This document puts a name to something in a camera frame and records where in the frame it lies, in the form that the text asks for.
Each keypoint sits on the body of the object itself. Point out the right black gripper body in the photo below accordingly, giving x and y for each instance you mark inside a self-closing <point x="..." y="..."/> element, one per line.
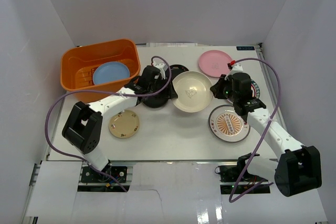
<point x="233" y="96"/>

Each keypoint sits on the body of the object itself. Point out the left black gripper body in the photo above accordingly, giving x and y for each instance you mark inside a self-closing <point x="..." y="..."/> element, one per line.
<point x="169" y="87"/>

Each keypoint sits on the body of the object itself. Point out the cream plate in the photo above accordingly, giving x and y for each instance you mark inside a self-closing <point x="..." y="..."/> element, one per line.
<point x="193" y="91"/>

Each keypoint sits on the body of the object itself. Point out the pink plate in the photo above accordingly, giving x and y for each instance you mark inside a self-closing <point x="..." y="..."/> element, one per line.
<point x="214" y="63"/>

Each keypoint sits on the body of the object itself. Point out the blue plate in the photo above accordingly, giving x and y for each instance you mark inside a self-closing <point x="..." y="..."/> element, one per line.
<point x="109" y="72"/>

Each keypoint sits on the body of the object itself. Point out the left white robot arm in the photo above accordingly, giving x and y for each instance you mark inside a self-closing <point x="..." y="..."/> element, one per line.
<point x="83" y="126"/>

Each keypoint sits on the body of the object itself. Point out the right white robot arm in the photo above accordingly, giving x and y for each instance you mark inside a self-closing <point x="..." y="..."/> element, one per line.
<point x="297" y="168"/>

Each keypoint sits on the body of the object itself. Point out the orange plastic bin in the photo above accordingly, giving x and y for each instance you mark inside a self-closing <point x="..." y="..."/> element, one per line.
<point x="78" y="65"/>

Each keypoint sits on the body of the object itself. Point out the white green rimmed plate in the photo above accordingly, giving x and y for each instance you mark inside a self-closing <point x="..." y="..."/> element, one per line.
<point x="256" y="90"/>

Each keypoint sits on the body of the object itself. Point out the black plate front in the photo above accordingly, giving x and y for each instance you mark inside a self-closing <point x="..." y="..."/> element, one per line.
<point x="155" y="102"/>

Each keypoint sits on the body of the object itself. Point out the black plate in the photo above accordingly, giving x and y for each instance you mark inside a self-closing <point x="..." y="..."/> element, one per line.
<point x="155" y="102"/>
<point x="177" y="69"/>

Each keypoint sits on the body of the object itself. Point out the black plate rear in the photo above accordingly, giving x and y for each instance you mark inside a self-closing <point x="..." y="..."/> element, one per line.
<point x="177" y="69"/>

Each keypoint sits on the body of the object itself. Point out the orange sunburst patterned plate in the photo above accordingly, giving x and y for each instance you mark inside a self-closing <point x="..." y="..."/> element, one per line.
<point x="225" y="124"/>

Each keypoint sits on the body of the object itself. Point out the white papers at back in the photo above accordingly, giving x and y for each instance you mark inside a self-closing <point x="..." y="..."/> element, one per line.
<point x="171" y="44"/>

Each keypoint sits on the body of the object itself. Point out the blue table label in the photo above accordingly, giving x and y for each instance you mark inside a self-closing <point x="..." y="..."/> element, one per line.
<point x="245" y="48"/>

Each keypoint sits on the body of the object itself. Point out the small yellow floral plate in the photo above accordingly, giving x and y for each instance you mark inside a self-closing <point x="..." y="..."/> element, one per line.
<point x="124" y="124"/>

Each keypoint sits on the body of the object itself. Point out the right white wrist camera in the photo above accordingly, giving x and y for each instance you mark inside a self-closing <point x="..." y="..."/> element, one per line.
<point x="234" y="67"/>

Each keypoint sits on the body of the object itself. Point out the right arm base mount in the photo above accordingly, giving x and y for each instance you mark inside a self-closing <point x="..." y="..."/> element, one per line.
<point x="228" y="176"/>

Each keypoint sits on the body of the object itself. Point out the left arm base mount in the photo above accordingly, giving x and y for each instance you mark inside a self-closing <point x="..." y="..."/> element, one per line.
<point x="114" y="182"/>

